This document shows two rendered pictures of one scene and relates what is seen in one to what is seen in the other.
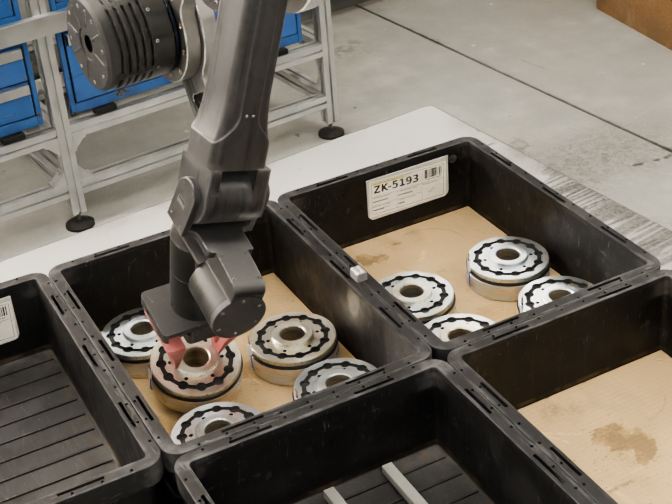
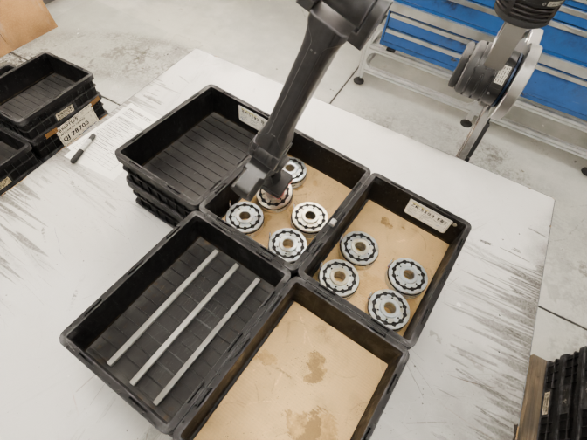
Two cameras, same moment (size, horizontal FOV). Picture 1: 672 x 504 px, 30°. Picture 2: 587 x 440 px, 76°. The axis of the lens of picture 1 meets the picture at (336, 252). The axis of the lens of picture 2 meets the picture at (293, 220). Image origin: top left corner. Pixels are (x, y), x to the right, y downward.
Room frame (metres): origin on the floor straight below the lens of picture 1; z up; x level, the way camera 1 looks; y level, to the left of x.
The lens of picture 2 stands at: (0.78, -0.39, 1.71)
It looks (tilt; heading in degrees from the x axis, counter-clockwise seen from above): 56 degrees down; 52
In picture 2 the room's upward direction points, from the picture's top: 9 degrees clockwise
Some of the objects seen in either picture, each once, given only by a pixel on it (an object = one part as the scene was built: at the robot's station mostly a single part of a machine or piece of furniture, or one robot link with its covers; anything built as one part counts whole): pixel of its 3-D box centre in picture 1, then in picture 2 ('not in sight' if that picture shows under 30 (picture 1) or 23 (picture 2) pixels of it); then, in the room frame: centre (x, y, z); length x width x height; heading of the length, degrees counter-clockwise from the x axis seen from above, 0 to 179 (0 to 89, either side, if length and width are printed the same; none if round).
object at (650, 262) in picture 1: (457, 236); (389, 249); (1.28, -0.15, 0.92); 0.40 x 0.30 x 0.02; 26
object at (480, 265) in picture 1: (507, 259); (408, 275); (1.31, -0.21, 0.86); 0.10 x 0.10 x 0.01
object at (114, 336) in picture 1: (144, 332); (289, 169); (1.22, 0.23, 0.86); 0.10 x 0.10 x 0.01
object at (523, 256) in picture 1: (507, 255); (408, 274); (1.31, -0.21, 0.86); 0.05 x 0.05 x 0.01
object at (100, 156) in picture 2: not in sight; (120, 138); (0.82, 0.74, 0.70); 0.33 x 0.23 x 0.01; 31
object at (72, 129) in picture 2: not in sight; (79, 127); (0.69, 1.22, 0.41); 0.31 x 0.02 x 0.16; 31
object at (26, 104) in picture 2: not in sight; (55, 123); (0.59, 1.34, 0.37); 0.40 x 0.30 x 0.45; 31
